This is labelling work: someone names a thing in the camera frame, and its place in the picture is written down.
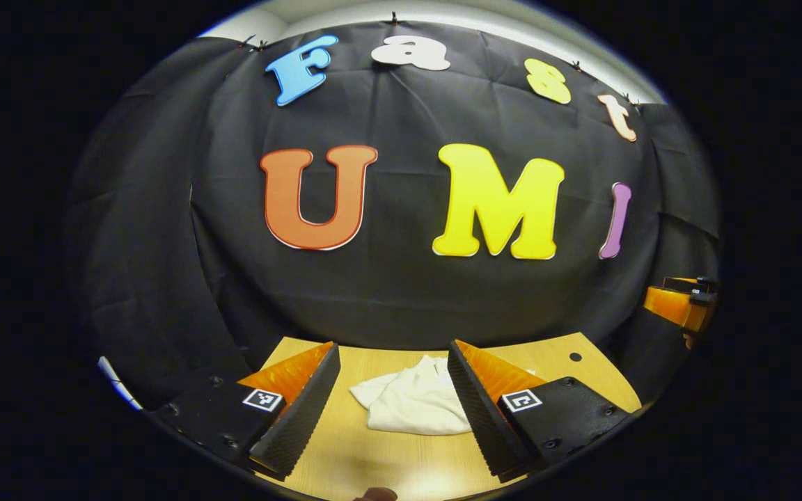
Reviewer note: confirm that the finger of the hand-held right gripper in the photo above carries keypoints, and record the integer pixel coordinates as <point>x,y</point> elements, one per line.
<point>686,282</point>
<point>669,306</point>

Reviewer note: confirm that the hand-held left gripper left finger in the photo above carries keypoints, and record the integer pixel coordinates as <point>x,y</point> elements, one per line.
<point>296,424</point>

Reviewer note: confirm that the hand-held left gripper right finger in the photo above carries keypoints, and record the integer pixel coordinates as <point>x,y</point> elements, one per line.
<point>484,417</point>

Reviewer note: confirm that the cream sweatshirt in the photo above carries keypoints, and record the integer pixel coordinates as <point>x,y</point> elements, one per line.
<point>415,403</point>

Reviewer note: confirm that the black backdrop cloth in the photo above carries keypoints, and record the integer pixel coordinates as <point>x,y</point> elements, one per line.
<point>387,299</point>

